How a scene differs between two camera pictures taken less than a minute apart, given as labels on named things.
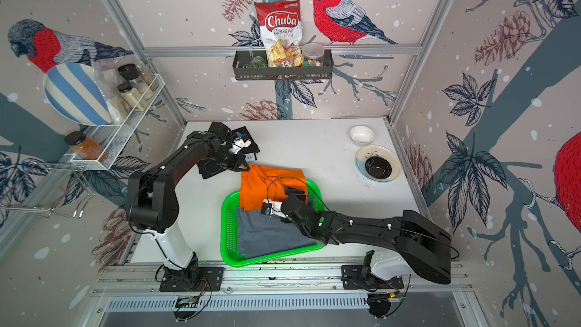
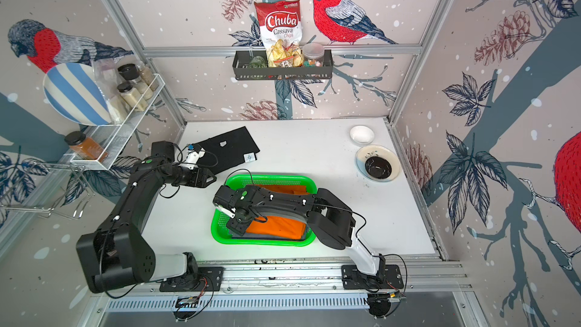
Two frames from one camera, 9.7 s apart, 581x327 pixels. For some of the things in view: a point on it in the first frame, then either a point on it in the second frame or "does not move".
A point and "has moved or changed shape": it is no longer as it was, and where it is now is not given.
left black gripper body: x=229 y=160 → x=191 y=176
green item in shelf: x=258 y=62 does not move
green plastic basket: x=229 y=233 → x=220 y=219
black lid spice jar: x=131 y=72 does not move
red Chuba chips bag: x=281 y=24 does not move
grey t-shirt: x=261 y=235 has moved or changed shape
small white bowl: x=362 y=135 does not move
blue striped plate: x=74 y=91 does not move
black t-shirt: x=208 y=167 has moved or changed shape
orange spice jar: x=82 y=147 does not move
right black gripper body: x=297 y=194 → x=236 y=226
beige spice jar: x=131 y=95 does not move
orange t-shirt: x=259 y=182 → x=281 y=226
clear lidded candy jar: x=313 y=54 does not move
